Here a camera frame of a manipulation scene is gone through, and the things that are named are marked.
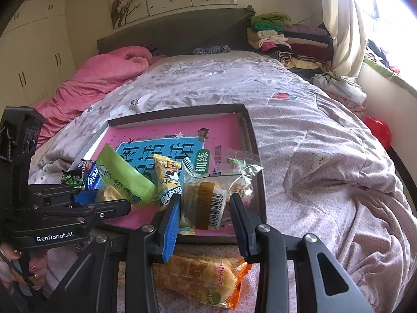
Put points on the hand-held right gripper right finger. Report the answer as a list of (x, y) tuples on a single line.
[(242, 231)]

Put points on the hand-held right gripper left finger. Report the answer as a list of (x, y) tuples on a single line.
[(171, 231)]

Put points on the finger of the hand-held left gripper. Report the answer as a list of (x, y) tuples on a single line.
[(110, 208), (84, 197)]

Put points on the dark green snack packet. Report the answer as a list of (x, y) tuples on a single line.
[(73, 179)]

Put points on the blue and white biscuit packet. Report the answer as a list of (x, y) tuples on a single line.
[(91, 176)]

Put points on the green pastry packet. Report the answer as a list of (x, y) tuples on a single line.
[(127, 176)]

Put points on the clear pastry packet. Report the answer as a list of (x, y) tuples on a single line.
[(240, 187)]

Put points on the clear cake packet with barcode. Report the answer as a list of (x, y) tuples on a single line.
[(208, 199)]

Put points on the orange bread packet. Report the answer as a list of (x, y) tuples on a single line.
[(202, 277)]

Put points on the yellow cartoon snack packet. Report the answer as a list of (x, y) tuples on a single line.
[(167, 176)]

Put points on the shallow grey cardboard box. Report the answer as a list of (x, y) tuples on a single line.
[(252, 156)]

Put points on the person's left hand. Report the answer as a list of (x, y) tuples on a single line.
[(35, 262)]

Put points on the pink and blue book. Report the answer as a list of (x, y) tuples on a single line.
[(163, 130)]

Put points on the pink duvet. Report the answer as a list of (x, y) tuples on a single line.
[(91, 81)]

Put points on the cream wardrobe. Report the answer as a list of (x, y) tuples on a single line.
[(39, 55)]

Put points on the lilac printed blanket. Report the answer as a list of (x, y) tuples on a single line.
[(325, 130)]

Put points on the dark patterned pillow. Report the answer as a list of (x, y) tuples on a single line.
[(211, 50), (153, 50)]

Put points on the red plastic bag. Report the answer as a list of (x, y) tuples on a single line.
[(378, 132)]

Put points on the white crumpled cloth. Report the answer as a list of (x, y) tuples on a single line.
[(338, 88)]

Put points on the grey bed headboard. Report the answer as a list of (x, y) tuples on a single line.
[(182, 32)]

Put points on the stack of folded clothes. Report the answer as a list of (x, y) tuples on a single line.
[(293, 42)]

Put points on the green windowsill cloth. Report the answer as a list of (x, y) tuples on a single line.
[(391, 76)]

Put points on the colourful clothes pile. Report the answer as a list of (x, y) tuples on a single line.
[(384, 55)]

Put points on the cream curtain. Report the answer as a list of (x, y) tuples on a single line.
[(342, 22)]

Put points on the window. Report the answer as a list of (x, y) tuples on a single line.
[(397, 16)]

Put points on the dark bed frame rail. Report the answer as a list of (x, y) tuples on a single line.
[(404, 169)]

